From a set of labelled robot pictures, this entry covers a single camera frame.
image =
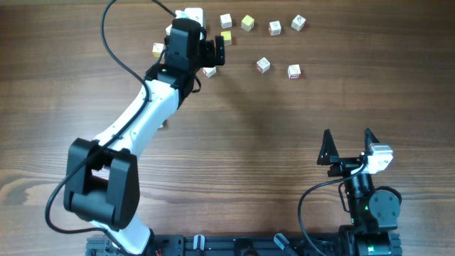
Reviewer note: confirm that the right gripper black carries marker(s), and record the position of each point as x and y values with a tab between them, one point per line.
328	156

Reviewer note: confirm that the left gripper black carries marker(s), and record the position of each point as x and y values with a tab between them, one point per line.
209	60

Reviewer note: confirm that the block with shell drawing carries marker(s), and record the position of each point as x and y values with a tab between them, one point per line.
209	72

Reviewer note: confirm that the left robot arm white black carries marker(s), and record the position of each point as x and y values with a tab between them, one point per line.
102	182

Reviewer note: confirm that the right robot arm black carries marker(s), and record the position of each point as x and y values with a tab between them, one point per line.
373	210

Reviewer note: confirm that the yellow block lower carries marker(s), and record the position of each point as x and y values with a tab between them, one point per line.
227	37

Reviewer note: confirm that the white block top row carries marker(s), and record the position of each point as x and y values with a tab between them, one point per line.
225	21

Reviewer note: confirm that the yellow top block upper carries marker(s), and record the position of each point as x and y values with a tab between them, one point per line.
247	23

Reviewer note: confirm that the block with red M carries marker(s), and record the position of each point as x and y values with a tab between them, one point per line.
168	30

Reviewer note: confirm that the block with number eight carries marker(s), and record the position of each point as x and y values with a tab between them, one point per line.
263	65

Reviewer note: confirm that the yellow side block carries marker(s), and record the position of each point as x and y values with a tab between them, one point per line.
157	49

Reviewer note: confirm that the block red side top row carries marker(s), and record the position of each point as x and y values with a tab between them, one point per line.
275	28

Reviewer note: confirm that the block with red I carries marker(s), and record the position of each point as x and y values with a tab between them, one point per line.
294	72

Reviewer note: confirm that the white block far right top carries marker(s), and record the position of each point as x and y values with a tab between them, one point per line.
298	22

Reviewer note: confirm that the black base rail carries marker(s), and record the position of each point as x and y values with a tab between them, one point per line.
249	245

